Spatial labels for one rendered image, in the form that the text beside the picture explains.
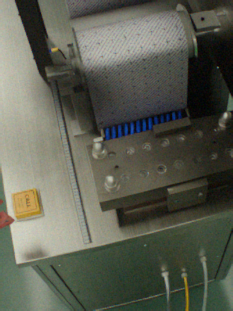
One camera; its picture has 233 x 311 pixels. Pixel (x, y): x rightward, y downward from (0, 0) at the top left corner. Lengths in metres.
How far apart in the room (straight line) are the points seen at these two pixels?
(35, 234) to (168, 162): 0.40
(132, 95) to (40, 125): 0.38
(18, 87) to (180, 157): 0.59
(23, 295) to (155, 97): 1.29
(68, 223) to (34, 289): 0.95
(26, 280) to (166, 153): 1.20
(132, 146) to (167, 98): 0.15
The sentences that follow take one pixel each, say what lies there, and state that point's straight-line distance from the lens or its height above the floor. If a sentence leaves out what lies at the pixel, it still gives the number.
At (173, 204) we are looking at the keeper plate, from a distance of 1.31.
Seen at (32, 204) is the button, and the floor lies 0.92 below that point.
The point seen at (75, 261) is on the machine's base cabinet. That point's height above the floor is 0.81.
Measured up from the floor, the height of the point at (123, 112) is 1.08.
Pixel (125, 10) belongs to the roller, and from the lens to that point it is 1.30.
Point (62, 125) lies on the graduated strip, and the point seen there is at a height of 0.90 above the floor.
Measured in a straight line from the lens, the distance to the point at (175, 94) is 1.29.
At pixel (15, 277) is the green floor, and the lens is 2.33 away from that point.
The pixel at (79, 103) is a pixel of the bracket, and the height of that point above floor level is 1.05.
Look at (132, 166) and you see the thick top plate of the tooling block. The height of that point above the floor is 1.03.
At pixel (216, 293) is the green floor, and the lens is 2.23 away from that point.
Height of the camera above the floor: 2.16
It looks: 61 degrees down
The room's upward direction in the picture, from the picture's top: 12 degrees counter-clockwise
